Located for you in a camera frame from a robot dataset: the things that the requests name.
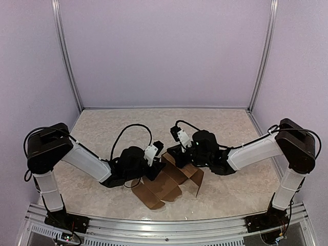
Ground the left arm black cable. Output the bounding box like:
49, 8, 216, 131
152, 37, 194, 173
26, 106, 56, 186
110, 124, 152, 165

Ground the right aluminium frame post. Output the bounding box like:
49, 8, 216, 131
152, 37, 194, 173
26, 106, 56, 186
247, 0, 279, 112

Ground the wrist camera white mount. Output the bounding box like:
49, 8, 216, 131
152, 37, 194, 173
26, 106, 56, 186
170, 126, 192, 153
144, 140, 164, 167

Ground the left aluminium frame post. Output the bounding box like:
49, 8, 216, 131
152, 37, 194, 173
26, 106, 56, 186
51, 0, 84, 111

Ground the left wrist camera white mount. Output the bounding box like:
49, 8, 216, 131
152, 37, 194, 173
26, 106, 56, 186
144, 140, 164, 167

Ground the aluminium frame post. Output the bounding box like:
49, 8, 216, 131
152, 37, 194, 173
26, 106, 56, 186
51, 0, 84, 111
247, 0, 279, 112

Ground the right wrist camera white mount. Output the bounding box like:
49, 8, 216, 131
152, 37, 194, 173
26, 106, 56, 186
170, 126, 192, 153

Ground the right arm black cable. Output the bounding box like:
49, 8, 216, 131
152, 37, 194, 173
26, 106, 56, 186
174, 119, 203, 134

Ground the brown cardboard box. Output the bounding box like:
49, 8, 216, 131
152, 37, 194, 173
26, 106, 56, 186
131, 153, 204, 210

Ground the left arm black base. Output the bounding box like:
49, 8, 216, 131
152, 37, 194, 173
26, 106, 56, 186
44, 207, 90, 234

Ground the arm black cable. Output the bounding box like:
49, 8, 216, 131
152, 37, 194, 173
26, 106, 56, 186
110, 124, 152, 165
174, 119, 203, 134

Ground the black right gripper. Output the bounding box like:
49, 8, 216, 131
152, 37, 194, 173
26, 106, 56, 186
167, 144, 211, 169

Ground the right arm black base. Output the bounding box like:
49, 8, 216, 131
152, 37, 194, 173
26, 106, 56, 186
244, 205, 289, 233

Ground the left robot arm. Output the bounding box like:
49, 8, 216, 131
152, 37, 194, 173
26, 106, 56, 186
23, 122, 166, 228

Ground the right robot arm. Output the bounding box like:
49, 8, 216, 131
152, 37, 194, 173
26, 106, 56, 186
167, 118, 322, 228

